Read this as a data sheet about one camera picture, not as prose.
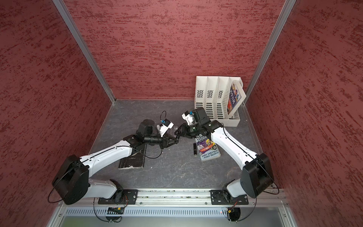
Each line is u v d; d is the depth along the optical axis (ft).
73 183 1.35
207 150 2.94
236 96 3.10
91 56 3.02
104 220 2.24
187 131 2.24
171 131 2.34
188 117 2.43
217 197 2.42
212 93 3.72
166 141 2.26
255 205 2.28
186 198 2.48
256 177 1.35
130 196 2.43
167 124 2.30
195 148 3.02
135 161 2.81
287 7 2.33
